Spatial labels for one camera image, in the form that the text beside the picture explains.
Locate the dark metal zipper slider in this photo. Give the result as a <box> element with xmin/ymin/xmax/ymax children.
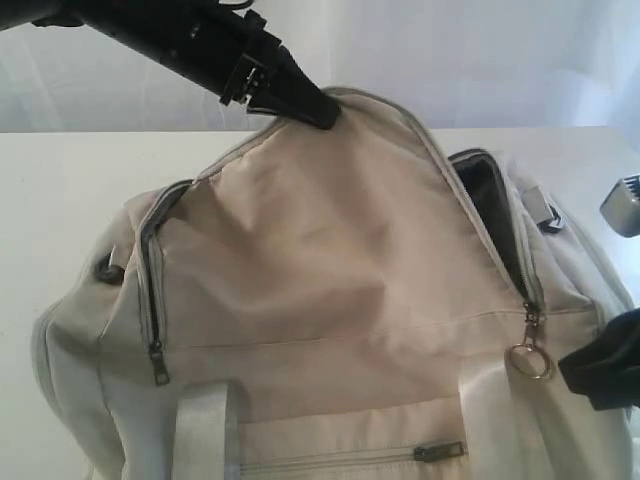
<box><xmin>522</xmin><ymin>300</ymin><xmax>544</xmax><ymax>350</ymax></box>

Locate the beige fabric duffel bag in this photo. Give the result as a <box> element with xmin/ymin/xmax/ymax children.
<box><xmin>32</xmin><ymin>88</ymin><xmax>639</xmax><ymax>479</ymax></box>

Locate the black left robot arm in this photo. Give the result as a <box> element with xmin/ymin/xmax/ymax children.
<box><xmin>1</xmin><ymin>0</ymin><xmax>341</xmax><ymax>130</ymax></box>

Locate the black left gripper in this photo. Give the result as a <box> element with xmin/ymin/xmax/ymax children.
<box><xmin>174</xmin><ymin>1</ymin><xmax>341</xmax><ymax>130</ymax></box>

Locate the silver metal key ring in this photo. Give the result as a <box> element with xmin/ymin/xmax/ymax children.
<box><xmin>509</xmin><ymin>344</ymin><xmax>557</xmax><ymax>381</ymax></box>

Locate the black plastic D-ring near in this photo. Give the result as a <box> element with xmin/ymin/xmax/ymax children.
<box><xmin>92</xmin><ymin>249</ymin><xmax>124</xmax><ymax>286</ymax></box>

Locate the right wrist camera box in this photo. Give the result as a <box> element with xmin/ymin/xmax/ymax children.
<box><xmin>600</xmin><ymin>174</ymin><xmax>640</xmax><ymax>238</ymax></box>

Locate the black plastic d-ring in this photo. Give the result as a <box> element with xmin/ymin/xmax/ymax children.
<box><xmin>509</xmin><ymin>187</ymin><xmax>569</xmax><ymax>236</ymax></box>
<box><xmin>92</xmin><ymin>249</ymin><xmax>124</xmax><ymax>286</ymax></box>

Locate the black plastic D-ring far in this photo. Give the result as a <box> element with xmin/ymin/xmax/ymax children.
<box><xmin>509</xmin><ymin>187</ymin><xmax>569</xmax><ymax>236</ymax></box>

